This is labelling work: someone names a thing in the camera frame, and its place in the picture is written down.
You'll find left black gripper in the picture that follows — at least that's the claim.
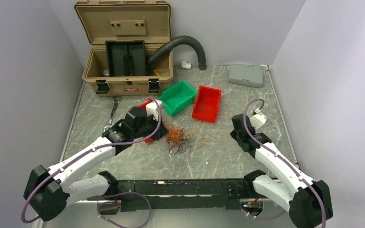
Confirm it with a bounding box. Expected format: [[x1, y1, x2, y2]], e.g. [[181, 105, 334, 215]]
[[132, 112, 169, 141]]

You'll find orange cable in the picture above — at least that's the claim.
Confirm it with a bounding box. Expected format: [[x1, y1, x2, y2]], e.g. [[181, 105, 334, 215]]
[[165, 124, 221, 155]]

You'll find yellow cable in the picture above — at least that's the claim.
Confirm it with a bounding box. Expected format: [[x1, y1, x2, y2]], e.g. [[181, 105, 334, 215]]
[[198, 133, 232, 142]]

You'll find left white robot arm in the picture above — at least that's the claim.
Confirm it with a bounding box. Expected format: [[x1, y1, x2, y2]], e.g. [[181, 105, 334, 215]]
[[23, 106, 167, 221]]

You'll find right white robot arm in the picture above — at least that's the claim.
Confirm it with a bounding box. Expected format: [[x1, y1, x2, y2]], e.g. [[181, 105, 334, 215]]
[[230, 114, 333, 228]]

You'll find small red plastic bin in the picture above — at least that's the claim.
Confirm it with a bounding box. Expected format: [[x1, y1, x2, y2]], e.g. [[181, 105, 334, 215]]
[[138, 98, 154, 143]]

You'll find green plastic bin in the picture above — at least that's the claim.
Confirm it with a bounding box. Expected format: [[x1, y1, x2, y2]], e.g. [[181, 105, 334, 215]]
[[160, 80, 197, 115]]

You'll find large red plastic bin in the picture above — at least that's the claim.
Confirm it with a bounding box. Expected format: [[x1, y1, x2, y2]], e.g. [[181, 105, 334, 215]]
[[192, 86, 221, 123]]

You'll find silver combination wrench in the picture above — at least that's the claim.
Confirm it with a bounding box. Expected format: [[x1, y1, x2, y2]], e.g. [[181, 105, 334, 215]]
[[103, 96, 122, 132]]

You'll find grey plastic organizer case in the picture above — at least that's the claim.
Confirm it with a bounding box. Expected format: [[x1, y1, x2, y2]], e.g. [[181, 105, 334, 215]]
[[228, 64, 264, 88]]

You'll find white pipe fitting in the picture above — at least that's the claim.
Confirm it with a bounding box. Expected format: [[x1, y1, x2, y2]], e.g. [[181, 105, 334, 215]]
[[181, 61, 192, 69]]

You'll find black toolbox tray insert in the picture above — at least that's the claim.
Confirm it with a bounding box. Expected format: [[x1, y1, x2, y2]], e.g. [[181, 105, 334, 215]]
[[105, 40, 146, 77]]

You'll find tan plastic toolbox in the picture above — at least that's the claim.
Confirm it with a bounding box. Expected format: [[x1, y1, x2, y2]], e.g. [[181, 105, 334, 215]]
[[74, 0, 173, 97]]

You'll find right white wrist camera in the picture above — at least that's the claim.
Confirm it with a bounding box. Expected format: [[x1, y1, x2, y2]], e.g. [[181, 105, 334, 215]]
[[250, 113, 267, 130]]

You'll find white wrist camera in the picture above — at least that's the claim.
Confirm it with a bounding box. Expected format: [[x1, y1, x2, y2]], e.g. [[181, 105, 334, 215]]
[[145, 99, 164, 120], [250, 113, 267, 130]]

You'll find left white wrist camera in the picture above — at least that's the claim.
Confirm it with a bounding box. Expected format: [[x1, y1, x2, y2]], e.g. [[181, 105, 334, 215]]
[[145, 99, 164, 120]]

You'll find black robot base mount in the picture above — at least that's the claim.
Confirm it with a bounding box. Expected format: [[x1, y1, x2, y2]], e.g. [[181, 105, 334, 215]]
[[88, 179, 259, 212]]

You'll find black corrugated hose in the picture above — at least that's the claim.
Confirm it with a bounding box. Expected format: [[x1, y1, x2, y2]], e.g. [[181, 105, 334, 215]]
[[147, 35, 208, 71]]

